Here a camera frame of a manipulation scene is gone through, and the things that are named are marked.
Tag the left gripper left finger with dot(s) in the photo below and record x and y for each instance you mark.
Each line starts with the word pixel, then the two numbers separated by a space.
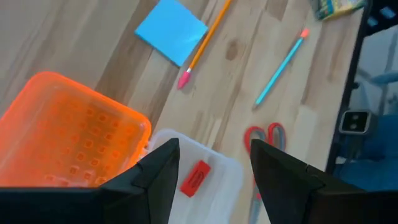
pixel 155 186

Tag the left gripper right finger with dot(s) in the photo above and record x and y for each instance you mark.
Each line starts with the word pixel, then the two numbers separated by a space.
pixel 280 186

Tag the blue pencil orange eraser cap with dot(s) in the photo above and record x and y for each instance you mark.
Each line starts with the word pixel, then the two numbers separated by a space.
pixel 280 70

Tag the orange pencil pink eraser cap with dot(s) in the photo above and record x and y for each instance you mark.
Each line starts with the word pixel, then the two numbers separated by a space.
pixel 205 43

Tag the blue sticky note pad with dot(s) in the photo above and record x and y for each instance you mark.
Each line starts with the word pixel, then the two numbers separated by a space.
pixel 171 31

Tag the crayon box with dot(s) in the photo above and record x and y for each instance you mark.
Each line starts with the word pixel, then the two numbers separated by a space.
pixel 332 7

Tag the red eraser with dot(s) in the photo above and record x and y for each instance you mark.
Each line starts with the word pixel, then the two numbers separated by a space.
pixel 195 179

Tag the small table-level camera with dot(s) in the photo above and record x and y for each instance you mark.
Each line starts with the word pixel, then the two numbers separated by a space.
pixel 354 121

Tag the black metal table frame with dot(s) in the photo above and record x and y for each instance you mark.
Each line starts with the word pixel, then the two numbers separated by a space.
pixel 351 77

